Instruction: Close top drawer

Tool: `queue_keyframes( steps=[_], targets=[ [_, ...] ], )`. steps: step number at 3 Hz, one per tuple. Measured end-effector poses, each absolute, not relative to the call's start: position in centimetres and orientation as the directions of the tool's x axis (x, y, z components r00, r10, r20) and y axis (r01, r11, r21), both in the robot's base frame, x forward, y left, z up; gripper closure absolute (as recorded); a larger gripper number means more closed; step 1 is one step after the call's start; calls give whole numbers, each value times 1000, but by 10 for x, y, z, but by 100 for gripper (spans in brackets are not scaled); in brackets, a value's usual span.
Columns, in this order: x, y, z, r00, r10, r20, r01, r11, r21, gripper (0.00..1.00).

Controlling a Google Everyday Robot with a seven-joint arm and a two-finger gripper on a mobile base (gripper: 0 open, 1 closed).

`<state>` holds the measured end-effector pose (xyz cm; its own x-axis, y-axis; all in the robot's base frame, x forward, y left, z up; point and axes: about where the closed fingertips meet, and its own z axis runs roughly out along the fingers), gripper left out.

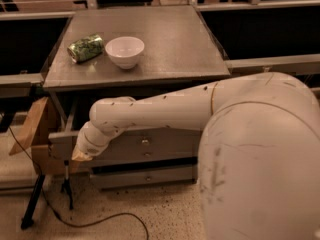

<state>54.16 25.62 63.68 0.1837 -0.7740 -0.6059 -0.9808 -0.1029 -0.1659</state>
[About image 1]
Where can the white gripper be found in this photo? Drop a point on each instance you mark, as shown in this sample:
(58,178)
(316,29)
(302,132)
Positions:
(89,147)

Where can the grey top drawer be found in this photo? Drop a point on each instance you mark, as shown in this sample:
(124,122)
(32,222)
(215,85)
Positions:
(163,137)

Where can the grey drawer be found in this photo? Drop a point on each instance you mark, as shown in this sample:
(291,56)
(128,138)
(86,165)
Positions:
(112,156)
(145,177)
(163,137)

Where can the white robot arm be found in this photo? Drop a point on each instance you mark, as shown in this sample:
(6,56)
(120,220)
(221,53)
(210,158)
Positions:
(259,153)

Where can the grey middle drawer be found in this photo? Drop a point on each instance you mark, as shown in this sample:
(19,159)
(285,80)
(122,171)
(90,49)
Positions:
(112,156)

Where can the grey bottom drawer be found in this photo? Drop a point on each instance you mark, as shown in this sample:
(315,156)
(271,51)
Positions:
(145,177)

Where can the grey wooden drawer cabinet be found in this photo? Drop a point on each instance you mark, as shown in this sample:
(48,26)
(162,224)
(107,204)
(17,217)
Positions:
(163,59)

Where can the brown cardboard box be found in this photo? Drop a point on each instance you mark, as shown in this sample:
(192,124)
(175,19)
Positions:
(41,120)

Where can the black tripod stand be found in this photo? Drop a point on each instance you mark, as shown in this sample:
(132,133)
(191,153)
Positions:
(27,220)

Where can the crushed green soda can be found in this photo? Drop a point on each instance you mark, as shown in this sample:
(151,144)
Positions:
(86,48)

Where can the white ceramic bowl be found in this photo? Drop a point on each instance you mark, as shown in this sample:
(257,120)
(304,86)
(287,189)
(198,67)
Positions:
(125,52)

